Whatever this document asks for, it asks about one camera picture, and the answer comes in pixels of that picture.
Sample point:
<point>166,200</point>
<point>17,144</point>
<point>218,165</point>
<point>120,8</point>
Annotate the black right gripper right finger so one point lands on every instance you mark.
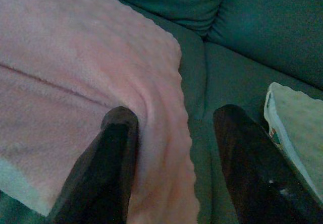
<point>252,171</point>

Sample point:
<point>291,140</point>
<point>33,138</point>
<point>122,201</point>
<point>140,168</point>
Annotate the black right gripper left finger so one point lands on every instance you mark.
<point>101,171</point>

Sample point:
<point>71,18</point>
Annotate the pink dotted plush pillow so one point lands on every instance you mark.
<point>75,57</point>

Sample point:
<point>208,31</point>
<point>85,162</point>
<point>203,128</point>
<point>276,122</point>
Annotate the dark green leather sofa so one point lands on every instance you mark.
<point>252,32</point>

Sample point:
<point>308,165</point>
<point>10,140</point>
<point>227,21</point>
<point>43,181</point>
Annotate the white textured cushion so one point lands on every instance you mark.
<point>297,123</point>

